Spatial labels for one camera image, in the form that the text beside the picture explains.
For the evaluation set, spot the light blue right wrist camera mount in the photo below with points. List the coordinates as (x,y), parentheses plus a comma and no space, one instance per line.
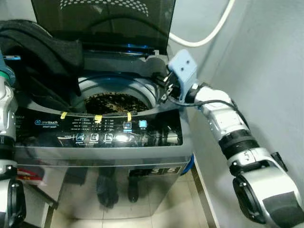
(183,66)

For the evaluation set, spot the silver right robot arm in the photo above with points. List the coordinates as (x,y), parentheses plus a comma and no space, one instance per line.
(266,180)

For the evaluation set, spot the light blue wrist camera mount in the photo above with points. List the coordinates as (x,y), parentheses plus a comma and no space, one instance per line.
(183,66)
(4,64)

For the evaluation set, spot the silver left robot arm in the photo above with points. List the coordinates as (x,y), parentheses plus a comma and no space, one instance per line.
(7,123)

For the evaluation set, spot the blue basin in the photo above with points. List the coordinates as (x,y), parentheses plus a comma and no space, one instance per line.
(189,164)

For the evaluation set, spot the yellow tape strip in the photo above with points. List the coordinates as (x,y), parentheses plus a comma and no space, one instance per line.
(98,118)
(128,117)
(63,115)

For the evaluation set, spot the dark washing machine lid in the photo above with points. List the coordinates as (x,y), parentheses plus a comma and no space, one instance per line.
(104,23)

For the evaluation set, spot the light blue left wrist camera mount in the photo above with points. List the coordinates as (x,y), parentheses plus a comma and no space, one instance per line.
(4,64)

